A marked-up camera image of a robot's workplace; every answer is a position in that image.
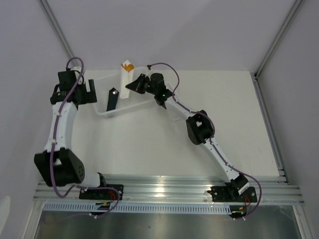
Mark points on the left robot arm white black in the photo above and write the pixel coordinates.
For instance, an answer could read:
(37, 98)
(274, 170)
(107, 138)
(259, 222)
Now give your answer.
(43, 162)

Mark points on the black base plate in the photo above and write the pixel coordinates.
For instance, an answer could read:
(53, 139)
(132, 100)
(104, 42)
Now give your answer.
(103, 194)
(221, 194)

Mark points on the right aluminium frame post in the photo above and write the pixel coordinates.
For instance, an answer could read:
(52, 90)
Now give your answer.
(283, 29)

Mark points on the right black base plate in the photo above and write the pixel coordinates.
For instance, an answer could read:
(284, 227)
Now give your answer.
(221, 194)

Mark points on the left aluminium frame post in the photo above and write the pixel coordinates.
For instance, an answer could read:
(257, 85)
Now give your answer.
(56, 28)

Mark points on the orange plastic spoon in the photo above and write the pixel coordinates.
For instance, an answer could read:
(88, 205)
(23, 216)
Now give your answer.
(129, 67)

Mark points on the white slotted cable duct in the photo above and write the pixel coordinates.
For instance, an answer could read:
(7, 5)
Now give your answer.
(205, 209)

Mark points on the left side aluminium rail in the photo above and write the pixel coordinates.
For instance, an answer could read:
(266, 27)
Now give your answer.
(66, 167)

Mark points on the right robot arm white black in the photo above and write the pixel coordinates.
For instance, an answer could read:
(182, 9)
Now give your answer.
(200, 129)

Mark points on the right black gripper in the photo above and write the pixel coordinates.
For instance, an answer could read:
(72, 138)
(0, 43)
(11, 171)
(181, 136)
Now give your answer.
(137, 85)

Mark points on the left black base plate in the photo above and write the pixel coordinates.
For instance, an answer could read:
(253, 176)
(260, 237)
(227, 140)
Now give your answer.
(103, 194)

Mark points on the small white plastic tray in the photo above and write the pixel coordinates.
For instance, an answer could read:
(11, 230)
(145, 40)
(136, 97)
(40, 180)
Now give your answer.
(174, 110)

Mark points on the aluminium frame post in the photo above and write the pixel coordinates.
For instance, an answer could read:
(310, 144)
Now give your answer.
(283, 29)
(56, 28)

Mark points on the right side aluminium rail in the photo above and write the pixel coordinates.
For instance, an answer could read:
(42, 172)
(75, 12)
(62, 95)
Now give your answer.
(269, 128)

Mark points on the large white plastic basket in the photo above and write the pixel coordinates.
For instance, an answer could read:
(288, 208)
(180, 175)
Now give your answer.
(109, 104)

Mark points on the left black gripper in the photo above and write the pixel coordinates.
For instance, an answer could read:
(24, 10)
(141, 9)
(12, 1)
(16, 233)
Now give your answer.
(89, 97)

